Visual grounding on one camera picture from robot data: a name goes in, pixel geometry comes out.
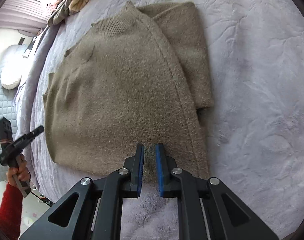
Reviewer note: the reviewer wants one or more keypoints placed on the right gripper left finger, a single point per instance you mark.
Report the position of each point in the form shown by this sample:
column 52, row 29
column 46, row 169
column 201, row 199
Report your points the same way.
column 92, row 209

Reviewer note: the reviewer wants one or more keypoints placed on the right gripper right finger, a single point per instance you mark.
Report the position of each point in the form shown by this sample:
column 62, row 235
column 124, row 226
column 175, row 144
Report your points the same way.
column 207, row 209

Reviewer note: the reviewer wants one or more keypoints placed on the brown knit sweater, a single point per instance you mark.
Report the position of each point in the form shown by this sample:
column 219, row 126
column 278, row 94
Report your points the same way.
column 137, row 77

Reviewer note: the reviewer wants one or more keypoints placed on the red sleeve forearm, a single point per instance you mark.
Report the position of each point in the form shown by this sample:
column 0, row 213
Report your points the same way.
column 10, row 212

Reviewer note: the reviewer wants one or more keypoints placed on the left hand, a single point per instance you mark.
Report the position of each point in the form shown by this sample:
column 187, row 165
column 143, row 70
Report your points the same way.
column 22, row 172

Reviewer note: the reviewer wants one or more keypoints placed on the lavender embossed bedspread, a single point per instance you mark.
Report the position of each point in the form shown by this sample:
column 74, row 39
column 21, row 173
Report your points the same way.
column 255, row 130

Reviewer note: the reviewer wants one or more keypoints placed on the white pillow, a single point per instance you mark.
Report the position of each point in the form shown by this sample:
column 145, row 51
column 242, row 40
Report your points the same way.
column 14, row 65

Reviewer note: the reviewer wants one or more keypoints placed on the purple curtain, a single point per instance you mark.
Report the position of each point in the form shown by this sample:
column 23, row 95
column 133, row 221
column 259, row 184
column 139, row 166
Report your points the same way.
column 23, row 15

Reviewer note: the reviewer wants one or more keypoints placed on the dark grey garment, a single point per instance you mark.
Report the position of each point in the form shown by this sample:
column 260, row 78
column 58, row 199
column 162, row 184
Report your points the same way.
column 61, row 12

